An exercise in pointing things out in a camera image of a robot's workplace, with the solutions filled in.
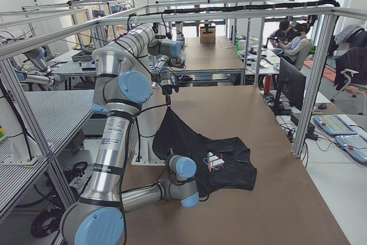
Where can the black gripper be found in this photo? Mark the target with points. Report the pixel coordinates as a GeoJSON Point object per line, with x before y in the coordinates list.
{"type": "Point", "coordinates": [166, 90]}

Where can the black t-shirt with print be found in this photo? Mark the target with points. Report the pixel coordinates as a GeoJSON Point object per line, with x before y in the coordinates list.
{"type": "Point", "coordinates": [221, 163]}

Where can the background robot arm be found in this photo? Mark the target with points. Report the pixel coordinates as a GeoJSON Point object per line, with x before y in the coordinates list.
{"type": "Point", "coordinates": [40, 72]}

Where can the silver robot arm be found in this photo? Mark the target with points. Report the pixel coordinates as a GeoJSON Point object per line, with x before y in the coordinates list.
{"type": "Point", "coordinates": [123, 86]}
{"type": "Point", "coordinates": [169, 55]}

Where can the cardboard box on far table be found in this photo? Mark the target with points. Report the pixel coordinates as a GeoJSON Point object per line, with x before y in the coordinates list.
{"type": "Point", "coordinates": [207, 34]}

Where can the red thermos bottle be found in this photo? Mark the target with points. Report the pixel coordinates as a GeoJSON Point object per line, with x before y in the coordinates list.
{"type": "Point", "coordinates": [267, 83]}

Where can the black Huawei monitor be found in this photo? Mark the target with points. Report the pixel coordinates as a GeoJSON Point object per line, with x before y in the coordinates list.
{"type": "Point", "coordinates": [291, 83]}

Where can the person in dark jacket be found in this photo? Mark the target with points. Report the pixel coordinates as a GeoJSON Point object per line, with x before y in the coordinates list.
{"type": "Point", "coordinates": [284, 34]}

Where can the person with VR headset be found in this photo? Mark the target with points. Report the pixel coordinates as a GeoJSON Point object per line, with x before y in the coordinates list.
{"type": "Point", "coordinates": [292, 50]}

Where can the blue grey teach pendant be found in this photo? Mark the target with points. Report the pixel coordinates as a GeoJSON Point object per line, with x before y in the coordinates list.
{"type": "Point", "coordinates": [333, 125]}

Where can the office chair with dark coat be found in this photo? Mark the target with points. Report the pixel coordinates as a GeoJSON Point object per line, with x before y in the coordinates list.
{"type": "Point", "coordinates": [350, 67]}

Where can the aluminium overhead frame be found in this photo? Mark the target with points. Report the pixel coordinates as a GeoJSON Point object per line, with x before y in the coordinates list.
{"type": "Point", "coordinates": [16, 181]}

